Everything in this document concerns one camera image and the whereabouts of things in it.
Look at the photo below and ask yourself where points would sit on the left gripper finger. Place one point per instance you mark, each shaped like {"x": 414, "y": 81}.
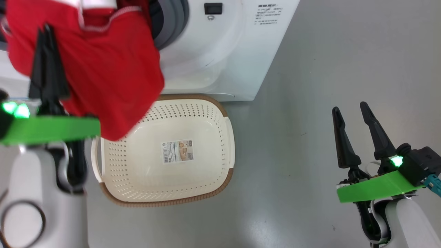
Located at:
{"x": 39, "y": 75}
{"x": 55, "y": 75}

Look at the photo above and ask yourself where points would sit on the red and white garment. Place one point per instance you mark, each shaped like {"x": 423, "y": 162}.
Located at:
{"x": 113, "y": 69}

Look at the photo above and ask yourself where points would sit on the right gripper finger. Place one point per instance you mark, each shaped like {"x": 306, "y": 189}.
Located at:
{"x": 379, "y": 137}
{"x": 344, "y": 144}

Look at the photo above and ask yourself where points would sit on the paper label inside basket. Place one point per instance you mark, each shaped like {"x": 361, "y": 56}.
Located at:
{"x": 177, "y": 151}

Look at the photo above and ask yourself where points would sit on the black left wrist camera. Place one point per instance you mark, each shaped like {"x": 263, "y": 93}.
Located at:
{"x": 4, "y": 124}

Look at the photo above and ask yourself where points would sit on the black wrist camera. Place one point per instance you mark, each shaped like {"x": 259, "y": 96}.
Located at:
{"x": 4, "y": 124}
{"x": 420, "y": 162}

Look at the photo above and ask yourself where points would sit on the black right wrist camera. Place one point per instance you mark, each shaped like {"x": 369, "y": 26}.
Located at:
{"x": 420, "y": 162}

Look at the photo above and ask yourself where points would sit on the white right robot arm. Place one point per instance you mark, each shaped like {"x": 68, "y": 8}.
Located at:
{"x": 410, "y": 224}

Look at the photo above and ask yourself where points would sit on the cream perforated laundry basket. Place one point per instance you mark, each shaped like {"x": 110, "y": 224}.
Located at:
{"x": 155, "y": 186}

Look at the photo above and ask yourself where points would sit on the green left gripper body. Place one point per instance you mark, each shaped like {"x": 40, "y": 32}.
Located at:
{"x": 62, "y": 128}

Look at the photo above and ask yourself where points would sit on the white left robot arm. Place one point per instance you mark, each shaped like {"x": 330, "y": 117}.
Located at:
{"x": 34, "y": 186}

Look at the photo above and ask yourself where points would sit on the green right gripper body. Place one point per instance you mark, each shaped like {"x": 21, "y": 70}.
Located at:
{"x": 375, "y": 189}

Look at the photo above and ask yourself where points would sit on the white front-load washing machine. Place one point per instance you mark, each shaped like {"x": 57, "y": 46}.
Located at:
{"x": 224, "y": 51}

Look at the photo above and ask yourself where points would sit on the teal right camera connector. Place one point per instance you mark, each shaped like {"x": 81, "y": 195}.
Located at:
{"x": 434, "y": 184}

